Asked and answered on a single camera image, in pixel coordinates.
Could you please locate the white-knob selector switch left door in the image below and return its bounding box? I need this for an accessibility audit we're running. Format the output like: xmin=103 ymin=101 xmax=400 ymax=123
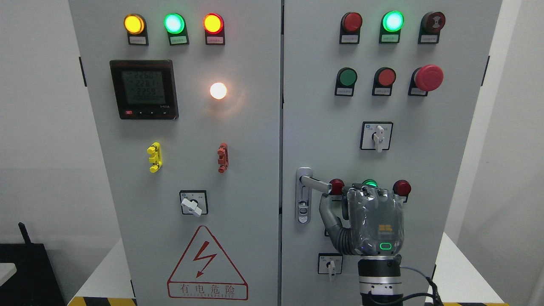
xmin=179 ymin=190 xmax=208 ymax=217

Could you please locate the red emergency stop mushroom button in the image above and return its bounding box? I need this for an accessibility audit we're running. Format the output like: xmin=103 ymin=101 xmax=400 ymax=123
xmin=408 ymin=65 xmax=444 ymax=97

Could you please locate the silver swing door handle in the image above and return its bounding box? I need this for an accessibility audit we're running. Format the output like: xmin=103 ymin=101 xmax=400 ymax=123
xmin=295 ymin=167 xmax=332 ymax=224

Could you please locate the white glowing indicator light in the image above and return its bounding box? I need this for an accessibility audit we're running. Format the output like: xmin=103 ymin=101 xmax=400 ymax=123
xmin=210 ymin=82 xmax=228 ymax=99

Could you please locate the white-knob selector switch lower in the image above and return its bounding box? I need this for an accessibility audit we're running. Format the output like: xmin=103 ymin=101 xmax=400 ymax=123
xmin=318 ymin=252 xmax=343 ymax=282

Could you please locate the red push button upper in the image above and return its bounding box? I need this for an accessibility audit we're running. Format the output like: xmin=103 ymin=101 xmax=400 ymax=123
xmin=372 ymin=67 xmax=397 ymax=96

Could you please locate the white-knob selector switch upper right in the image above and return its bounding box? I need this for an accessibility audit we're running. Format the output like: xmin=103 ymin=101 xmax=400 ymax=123
xmin=360 ymin=121 xmax=393 ymax=153

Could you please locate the white-knob selector switch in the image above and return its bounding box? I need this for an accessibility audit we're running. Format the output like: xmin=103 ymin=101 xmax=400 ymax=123
xmin=318 ymin=252 xmax=343 ymax=282
xmin=360 ymin=121 xmax=393 ymax=153

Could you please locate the dark red buzzer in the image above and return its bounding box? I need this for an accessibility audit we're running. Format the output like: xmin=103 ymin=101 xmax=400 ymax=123
xmin=418 ymin=11 xmax=446 ymax=44

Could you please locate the red indicator light top left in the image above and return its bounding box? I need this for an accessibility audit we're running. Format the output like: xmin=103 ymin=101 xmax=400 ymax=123
xmin=203 ymin=12 xmax=225 ymax=45

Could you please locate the dark red indicator top right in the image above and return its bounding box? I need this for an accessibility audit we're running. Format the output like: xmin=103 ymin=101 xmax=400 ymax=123
xmin=339 ymin=12 xmax=362 ymax=44

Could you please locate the red terminal connector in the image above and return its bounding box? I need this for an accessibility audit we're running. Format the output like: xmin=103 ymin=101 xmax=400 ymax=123
xmin=216 ymin=142 xmax=229 ymax=173

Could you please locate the dark red indicator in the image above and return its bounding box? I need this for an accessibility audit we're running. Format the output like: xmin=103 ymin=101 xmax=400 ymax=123
xmin=339 ymin=12 xmax=362 ymax=44
xmin=393 ymin=179 xmax=412 ymax=203
xmin=329 ymin=178 xmax=345 ymax=201

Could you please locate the yellow terminal connector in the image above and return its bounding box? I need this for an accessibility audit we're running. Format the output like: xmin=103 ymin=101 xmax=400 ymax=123
xmin=147 ymin=142 xmax=163 ymax=173

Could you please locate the green push button upper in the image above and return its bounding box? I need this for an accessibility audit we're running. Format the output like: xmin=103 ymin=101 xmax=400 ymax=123
xmin=334 ymin=67 xmax=357 ymax=97

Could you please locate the green indicator light top right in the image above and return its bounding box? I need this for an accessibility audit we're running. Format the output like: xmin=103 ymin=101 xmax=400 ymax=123
xmin=379 ymin=10 xmax=405 ymax=43

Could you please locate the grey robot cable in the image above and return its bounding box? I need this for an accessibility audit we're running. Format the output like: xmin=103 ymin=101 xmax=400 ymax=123
xmin=399 ymin=266 xmax=444 ymax=306

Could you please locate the black box with antenna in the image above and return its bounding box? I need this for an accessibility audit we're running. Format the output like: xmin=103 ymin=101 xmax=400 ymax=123
xmin=0 ymin=222 xmax=66 ymax=306

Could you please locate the red electrical hazard warning sticker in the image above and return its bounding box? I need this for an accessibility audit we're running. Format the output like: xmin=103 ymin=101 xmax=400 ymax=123
xmin=167 ymin=225 xmax=249 ymax=300

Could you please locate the grey left cabinet door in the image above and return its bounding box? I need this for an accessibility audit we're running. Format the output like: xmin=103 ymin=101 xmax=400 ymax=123
xmin=69 ymin=0 xmax=282 ymax=306

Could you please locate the black digital power meter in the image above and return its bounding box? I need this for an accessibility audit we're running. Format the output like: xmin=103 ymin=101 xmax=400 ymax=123
xmin=109 ymin=59 xmax=179 ymax=120

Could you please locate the green indicator light middle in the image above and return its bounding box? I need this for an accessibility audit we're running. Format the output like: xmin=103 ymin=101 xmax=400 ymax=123
xmin=362 ymin=179 xmax=378 ymax=188

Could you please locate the grey cabinet door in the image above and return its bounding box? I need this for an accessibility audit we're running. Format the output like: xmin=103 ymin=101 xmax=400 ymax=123
xmin=69 ymin=0 xmax=282 ymax=306
xmin=281 ymin=0 xmax=502 ymax=306

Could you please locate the green indicator light top left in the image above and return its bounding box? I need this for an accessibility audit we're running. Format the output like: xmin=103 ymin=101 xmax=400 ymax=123
xmin=163 ymin=13 xmax=189 ymax=46

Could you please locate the dark red indicator middle left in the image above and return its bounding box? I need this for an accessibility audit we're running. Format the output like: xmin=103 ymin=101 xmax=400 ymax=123
xmin=329 ymin=178 xmax=345 ymax=201

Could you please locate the grey right cabinet door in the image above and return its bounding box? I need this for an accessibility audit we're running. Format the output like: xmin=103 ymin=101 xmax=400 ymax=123
xmin=281 ymin=0 xmax=502 ymax=306

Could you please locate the green indicator light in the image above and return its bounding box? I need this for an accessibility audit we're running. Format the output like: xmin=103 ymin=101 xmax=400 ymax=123
xmin=163 ymin=13 xmax=189 ymax=46
xmin=362 ymin=179 xmax=378 ymax=188
xmin=379 ymin=10 xmax=405 ymax=43

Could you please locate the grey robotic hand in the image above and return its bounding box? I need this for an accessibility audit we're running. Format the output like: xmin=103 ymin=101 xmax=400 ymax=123
xmin=319 ymin=184 xmax=405 ymax=256

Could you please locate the yellow indicator light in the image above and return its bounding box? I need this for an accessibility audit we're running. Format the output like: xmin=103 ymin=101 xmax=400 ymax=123
xmin=124 ymin=14 xmax=148 ymax=46

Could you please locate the dark red indicator middle right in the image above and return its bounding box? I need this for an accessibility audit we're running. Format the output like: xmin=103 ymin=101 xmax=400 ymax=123
xmin=393 ymin=179 xmax=412 ymax=203

